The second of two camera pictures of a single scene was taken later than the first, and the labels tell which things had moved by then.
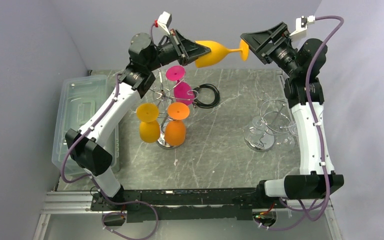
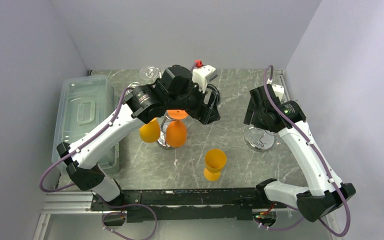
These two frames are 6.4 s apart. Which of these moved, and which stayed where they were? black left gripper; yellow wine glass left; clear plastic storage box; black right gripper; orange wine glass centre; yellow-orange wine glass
Moved: yellow-orange wine glass; black left gripper; black right gripper
Stayed: orange wine glass centre; clear plastic storage box; yellow wine glass left
